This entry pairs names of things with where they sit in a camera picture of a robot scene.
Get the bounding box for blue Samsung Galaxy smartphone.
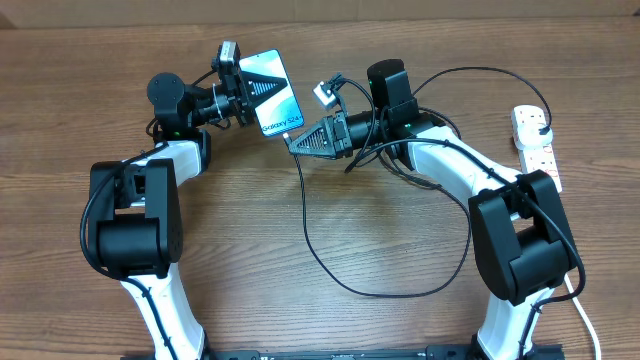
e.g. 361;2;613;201
239;49;305;137

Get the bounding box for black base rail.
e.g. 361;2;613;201
119;343;566;360

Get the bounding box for white charger plug adapter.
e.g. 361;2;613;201
513;123;553;151

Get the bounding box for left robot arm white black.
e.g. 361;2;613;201
80;50;304;359

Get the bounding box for white power strip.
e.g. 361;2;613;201
511;105;562;192

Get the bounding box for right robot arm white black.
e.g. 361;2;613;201
286;59;584;359

